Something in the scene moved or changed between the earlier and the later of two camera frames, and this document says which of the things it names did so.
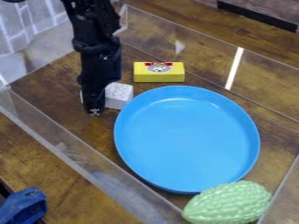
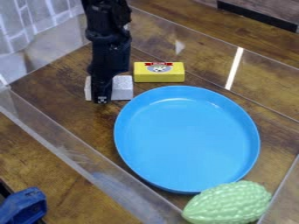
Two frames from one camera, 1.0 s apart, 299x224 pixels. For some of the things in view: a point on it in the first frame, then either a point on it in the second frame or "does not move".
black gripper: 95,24 to 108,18
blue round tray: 187,138 does not move
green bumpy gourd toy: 233,203 does not move
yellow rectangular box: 159,72 does not move
